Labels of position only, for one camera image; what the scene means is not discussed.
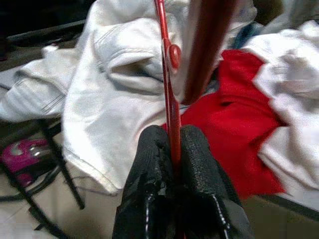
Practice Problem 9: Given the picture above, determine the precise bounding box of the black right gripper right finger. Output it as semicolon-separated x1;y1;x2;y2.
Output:
178;125;255;239

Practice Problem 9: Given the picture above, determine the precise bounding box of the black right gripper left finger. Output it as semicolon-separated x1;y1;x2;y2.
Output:
112;125;176;239

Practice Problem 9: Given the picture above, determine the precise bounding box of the red plastic clothes hanger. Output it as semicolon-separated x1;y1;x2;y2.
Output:
153;0;241;180

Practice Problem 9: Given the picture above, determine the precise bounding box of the red garment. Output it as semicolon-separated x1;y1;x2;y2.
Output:
161;49;287;200

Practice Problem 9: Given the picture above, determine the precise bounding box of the off-white plain garment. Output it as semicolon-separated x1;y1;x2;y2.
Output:
62;0;225;196

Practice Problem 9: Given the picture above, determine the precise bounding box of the white crumpled garment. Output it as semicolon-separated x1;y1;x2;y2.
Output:
243;19;319;202

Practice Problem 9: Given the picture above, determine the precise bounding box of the pink plastic object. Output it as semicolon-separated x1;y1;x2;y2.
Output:
1;138;50;186

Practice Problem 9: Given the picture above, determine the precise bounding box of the dark blue cloth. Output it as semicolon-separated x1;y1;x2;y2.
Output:
231;22;262;49

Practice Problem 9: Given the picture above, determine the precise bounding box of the black metal frame leg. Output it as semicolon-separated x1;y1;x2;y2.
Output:
37;119;85;210

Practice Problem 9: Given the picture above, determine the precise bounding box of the black floor cable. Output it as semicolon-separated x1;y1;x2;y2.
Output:
0;165;63;204

